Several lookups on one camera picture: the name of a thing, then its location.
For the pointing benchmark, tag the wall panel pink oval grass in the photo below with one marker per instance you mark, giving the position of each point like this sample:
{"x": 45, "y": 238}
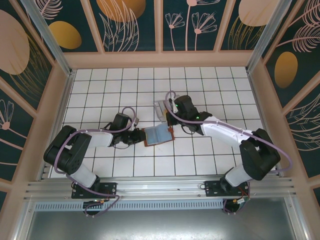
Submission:
{"x": 247, "y": 25}

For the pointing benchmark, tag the grey metal sheet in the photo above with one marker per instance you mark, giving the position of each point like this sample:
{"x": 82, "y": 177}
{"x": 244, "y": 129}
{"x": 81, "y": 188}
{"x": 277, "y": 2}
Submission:
{"x": 160, "y": 225}

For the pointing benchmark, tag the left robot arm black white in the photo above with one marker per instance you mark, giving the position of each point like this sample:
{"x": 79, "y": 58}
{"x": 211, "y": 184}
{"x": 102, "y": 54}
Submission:
{"x": 97, "y": 138}

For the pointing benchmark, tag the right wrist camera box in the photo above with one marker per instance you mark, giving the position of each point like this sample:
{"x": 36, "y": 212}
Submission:
{"x": 171, "y": 101}

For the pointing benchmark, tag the brown leather card holder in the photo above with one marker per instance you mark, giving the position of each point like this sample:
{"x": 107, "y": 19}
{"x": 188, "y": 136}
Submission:
{"x": 160, "y": 135}

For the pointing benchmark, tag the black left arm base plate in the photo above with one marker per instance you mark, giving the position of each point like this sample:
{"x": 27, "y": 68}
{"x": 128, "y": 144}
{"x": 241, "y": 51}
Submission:
{"x": 110, "y": 190}

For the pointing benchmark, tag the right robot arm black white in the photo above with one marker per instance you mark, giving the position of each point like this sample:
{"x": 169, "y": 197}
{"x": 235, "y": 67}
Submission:
{"x": 220, "y": 130}

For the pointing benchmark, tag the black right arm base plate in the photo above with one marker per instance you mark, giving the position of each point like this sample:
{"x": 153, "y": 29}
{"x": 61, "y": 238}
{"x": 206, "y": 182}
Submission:
{"x": 212, "y": 188}

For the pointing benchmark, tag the aluminium side rail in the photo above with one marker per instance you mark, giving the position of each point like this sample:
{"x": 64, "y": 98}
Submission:
{"x": 58, "y": 120}

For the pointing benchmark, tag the aluminium frame post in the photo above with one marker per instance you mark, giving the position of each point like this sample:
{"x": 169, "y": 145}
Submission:
{"x": 270, "y": 37}
{"x": 50, "y": 40}

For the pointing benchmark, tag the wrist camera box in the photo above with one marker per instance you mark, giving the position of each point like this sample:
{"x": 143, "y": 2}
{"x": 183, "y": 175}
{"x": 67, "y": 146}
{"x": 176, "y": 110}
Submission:
{"x": 171, "y": 101}
{"x": 135, "y": 120}

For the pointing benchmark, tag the wall panel pink flowers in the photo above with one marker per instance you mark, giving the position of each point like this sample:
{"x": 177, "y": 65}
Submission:
{"x": 190, "y": 25}

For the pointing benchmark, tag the wall panel single pink flower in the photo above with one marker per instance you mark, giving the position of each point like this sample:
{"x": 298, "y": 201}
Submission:
{"x": 10, "y": 130}

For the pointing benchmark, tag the dark framed picture left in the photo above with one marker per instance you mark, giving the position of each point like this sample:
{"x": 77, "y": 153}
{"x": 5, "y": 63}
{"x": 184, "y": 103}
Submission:
{"x": 17, "y": 50}

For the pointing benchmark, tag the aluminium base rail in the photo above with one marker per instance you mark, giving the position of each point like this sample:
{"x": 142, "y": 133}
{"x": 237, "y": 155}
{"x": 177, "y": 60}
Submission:
{"x": 160, "y": 186}

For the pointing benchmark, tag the wall panel gold oval fern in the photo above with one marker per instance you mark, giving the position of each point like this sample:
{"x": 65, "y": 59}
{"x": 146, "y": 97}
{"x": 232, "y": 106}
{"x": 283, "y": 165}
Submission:
{"x": 295, "y": 62}

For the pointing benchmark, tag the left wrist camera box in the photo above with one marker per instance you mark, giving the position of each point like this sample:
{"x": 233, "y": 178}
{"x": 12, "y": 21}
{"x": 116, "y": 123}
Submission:
{"x": 135, "y": 120}

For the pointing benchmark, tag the wall panel pink fern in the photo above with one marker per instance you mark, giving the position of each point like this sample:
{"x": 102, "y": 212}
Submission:
{"x": 305, "y": 135}

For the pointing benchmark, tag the clear plastic card case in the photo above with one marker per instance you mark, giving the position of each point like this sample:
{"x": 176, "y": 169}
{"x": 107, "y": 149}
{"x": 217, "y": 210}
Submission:
{"x": 160, "y": 110}

